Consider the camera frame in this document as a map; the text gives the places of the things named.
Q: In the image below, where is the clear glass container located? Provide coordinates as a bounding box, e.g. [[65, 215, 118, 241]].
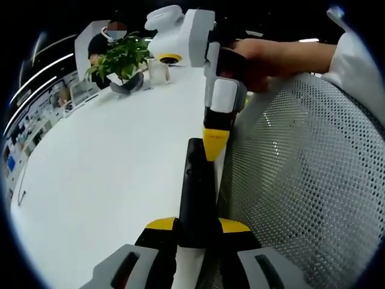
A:
[[147, 58, 171, 82]]

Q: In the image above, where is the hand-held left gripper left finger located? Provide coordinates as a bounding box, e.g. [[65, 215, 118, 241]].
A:
[[81, 216, 180, 289]]

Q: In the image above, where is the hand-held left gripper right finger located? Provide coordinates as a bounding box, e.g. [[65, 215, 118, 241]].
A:
[[218, 218, 310, 289]]

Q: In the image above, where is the white office chair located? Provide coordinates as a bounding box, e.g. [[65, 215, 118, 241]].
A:
[[69, 81, 100, 106]]

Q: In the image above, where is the green potted plant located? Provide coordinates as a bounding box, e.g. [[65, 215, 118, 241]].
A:
[[85, 31, 151, 96]]

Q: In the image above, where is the ceiling light strip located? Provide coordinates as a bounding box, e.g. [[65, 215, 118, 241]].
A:
[[8, 52, 75, 105], [2, 75, 58, 137]]

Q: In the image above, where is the grey mesh office chair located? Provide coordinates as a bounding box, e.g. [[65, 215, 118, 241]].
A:
[[219, 72, 385, 289]]

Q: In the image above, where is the black remote control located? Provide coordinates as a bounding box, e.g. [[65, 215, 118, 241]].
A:
[[177, 137, 222, 249]]

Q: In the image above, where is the person's right hand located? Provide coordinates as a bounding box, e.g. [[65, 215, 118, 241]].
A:
[[221, 39, 290, 93]]

